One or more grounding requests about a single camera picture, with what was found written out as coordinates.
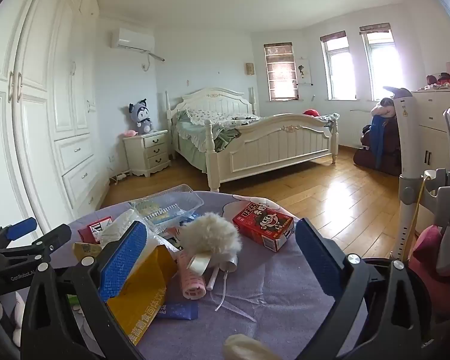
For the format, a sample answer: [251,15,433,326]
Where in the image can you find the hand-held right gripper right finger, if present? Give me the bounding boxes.
[295,217,436,360]

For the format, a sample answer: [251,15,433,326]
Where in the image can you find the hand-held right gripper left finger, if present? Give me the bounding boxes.
[20,220,149,360]

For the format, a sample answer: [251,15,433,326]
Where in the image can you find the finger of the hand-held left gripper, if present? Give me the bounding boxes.
[0,217,38,250]
[0,224,73,265]

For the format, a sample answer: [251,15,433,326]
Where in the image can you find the red milk carton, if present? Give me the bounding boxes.
[232,202,295,252]

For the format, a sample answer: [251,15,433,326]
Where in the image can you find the black trash bin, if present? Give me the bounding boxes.
[360,257,433,349]

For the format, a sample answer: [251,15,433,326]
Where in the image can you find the white plastic bag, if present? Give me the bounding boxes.
[99,208,151,248]

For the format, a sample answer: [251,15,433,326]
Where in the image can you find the small red box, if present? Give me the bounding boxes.
[77,216,113,244]

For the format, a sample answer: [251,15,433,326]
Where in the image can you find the yellow food packet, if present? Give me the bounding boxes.
[107,245,178,347]

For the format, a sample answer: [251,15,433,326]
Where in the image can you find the purple floral table cloth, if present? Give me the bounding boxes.
[0,190,368,360]

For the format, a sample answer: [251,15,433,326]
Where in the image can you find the pink hair roller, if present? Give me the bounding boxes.
[178,251,207,301]

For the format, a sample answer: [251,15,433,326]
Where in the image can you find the clear tape roll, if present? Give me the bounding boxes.
[187,253,211,272]

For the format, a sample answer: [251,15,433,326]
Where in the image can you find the blue packet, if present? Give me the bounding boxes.
[161,302,199,321]

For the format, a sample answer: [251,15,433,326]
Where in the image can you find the clear plastic tray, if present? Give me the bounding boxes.
[128,184,205,229]

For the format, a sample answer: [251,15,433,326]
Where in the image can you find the white fluffy ball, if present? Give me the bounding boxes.
[180,212,244,263]

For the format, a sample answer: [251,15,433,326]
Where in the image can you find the white plastic tube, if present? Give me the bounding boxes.
[206,259,226,291]

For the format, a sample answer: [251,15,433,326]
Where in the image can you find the clear plastic straw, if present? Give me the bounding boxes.
[214,270,257,323]

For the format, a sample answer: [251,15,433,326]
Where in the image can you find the cream nightstand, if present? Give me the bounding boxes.
[122,129,172,178]

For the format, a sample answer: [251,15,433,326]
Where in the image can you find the dark red cushion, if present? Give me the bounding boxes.
[412,225,448,271]

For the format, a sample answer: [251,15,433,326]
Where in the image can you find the white cloth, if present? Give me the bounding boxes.
[223,334,274,360]

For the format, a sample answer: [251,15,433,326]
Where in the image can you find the cream wooden bed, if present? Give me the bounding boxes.
[165,87,339,193]

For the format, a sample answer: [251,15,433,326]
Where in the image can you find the white wardrobe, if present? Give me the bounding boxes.
[0,0,111,241]

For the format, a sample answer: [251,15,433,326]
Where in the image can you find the pile of clothes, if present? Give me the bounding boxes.
[353,97,402,176]

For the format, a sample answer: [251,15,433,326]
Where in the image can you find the blue garment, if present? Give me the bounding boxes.
[371,114,389,169]

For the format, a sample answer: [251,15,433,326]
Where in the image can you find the white radiator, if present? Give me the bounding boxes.
[350,109,374,147]

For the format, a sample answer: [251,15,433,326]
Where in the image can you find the grey purple plush toy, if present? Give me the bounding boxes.
[127,98,153,134]

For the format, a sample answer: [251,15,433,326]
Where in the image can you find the green blanket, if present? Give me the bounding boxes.
[214,127,241,153]

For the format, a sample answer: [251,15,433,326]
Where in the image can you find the pink clothes pile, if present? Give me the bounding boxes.
[371,97,396,119]

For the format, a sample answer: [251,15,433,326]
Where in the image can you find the floral quilt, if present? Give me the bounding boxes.
[180,107,263,126]

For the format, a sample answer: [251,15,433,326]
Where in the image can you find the white dresser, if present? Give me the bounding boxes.
[410,86,450,181]

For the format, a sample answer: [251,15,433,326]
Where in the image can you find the window with brown blind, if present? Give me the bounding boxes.
[263,43,299,102]

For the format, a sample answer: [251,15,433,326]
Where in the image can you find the narrow bright window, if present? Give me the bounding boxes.
[320,31,357,101]

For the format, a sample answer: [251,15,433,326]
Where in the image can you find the wide bright window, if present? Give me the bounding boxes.
[359,22,402,102]

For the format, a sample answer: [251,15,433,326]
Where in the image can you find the white air conditioner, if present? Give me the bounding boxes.
[110,27,155,53]

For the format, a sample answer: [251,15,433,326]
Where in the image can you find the dolls on dresser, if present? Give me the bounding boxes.
[425,71,450,88]

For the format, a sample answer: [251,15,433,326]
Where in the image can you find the yellow cable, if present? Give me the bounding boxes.
[403,174,433,261]

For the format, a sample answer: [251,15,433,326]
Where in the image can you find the wall poster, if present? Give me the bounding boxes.
[295,58,313,85]

